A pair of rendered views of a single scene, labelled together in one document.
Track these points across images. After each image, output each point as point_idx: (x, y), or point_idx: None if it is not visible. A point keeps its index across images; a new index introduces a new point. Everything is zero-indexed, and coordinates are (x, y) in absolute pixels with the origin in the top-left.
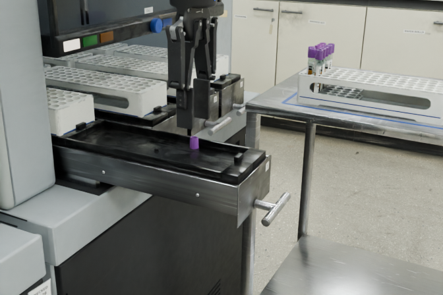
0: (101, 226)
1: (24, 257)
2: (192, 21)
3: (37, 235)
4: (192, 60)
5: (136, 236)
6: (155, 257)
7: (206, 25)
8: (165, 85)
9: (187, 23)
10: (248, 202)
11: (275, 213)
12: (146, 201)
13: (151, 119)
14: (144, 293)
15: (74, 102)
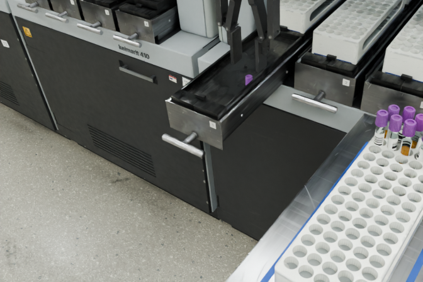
0: None
1: (180, 58)
2: None
3: (190, 55)
4: (231, 10)
5: (267, 124)
6: (290, 158)
7: None
8: (352, 43)
9: None
10: (182, 124)
11: (172, 141)
12: (283, 111)
13: (303, 56)
14: (274, 169)
15: (284, 8)
